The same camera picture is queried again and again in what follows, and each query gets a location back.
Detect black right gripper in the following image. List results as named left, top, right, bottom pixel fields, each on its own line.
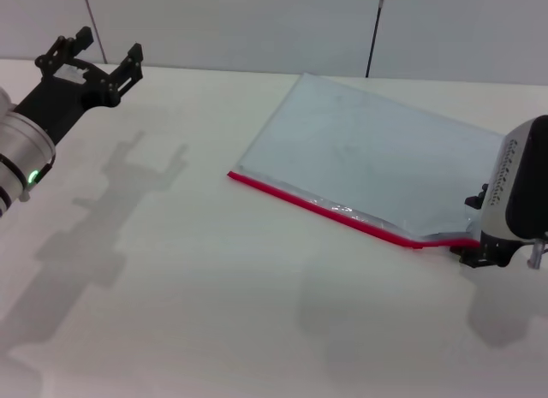
left=451, top=182, right=521, bottom=269

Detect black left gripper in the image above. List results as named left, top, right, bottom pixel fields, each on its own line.
left=12, top=26, right=145, bottom=145

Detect translucent document bag red zipper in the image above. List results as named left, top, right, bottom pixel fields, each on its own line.
left=226, top=71, right=509, bottom=250

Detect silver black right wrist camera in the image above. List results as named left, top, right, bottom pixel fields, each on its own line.
left=479, top=114, right=548, bottom=247

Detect thin black left wrist cable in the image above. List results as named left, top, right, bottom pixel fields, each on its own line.
left=33, top=155, right=58, bottom=186

